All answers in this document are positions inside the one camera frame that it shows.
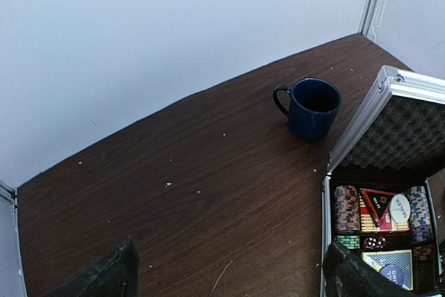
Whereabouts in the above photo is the blue playing card box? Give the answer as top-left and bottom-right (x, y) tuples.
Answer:
(361, 249), (414, 291)

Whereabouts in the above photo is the aluminium poker case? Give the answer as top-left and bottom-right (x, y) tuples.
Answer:
(320, 66), (444, 296)

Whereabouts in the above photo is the blue orange chip stack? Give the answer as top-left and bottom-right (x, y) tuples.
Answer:
(405, 186), (432, 244)

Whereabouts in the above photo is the black triangle card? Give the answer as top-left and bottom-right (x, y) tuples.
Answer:
(359, 188), (395, 227)

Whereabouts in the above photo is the green chip stack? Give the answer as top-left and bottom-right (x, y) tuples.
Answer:
(334, 235), (360, 250)

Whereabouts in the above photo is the red playing card box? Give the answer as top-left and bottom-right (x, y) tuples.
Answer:
(359, 188), (410, 233)

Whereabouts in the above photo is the left aluminium frame post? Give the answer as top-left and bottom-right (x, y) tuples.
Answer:
(0, 180), (17, 207)

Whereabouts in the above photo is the dark blue mug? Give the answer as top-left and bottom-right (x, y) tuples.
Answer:
(273, 78), (342, 143)

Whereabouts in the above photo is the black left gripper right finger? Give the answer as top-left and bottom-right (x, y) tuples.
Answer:
(325, 241), (410, 296)

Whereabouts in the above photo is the white dealer button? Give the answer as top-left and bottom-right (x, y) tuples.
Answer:
(389, 193), (411, 224)

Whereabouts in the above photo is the purple small blind button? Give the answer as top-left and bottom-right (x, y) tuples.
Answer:
(379, 264), (407, 289)

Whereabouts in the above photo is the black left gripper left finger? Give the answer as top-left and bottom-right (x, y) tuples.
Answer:
(47, 240), (140, 296)

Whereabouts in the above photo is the red die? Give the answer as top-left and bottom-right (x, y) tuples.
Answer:
(363, 237), (378, 250)
(373, 236), (387, 249)

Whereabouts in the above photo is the red black chip stack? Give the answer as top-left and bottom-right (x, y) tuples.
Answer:
(334, 185), (360, 234)

